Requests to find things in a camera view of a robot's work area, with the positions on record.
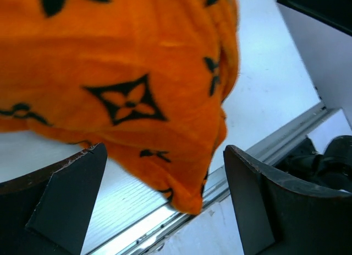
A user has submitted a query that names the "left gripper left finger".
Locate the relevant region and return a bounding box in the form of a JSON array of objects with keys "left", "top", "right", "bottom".
[{"left": 1, "top": 143, "right": 107, "bottom": 254}]

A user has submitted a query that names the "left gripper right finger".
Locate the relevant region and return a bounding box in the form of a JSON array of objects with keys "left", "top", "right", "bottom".
[{"left": 223, "top": 145, "right": 351, "bottom": 254}]

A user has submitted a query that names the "orange patterned pillowcase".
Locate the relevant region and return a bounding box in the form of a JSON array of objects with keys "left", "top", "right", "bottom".
[{"left": 1, "top": 0, "right": 239, "bottom": 215}]

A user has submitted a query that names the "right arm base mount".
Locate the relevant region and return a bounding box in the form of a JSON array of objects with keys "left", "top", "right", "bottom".
[{"left": 275, "top": 135, "right": 351, "bottom": 193}]

